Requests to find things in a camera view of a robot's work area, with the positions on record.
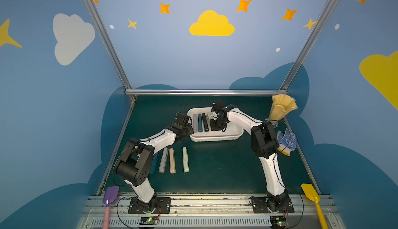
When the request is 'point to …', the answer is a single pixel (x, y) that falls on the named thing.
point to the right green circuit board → (279, 222)
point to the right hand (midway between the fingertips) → (214, 127)
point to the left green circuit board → (148, 220)
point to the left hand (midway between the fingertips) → (193, 128)
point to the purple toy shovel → (111, 193)
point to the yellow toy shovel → (311, 194)
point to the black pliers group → (206, 128)
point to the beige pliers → (172, 166)
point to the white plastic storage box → (230, 133)
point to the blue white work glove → (287, 143)
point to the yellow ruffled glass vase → (281, 105)
